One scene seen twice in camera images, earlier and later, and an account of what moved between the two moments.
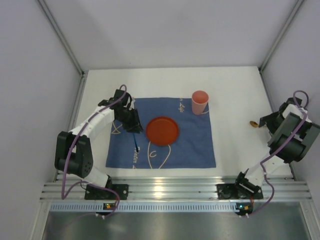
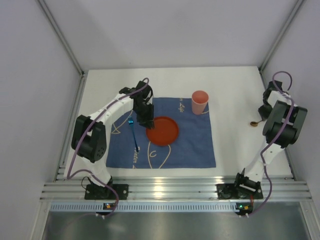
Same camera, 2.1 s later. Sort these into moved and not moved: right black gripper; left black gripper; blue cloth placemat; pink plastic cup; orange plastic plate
Moved: left black gripper; right black gripper
Not moved: pink plastic cup; orange plastic plate; blue cloth placemat
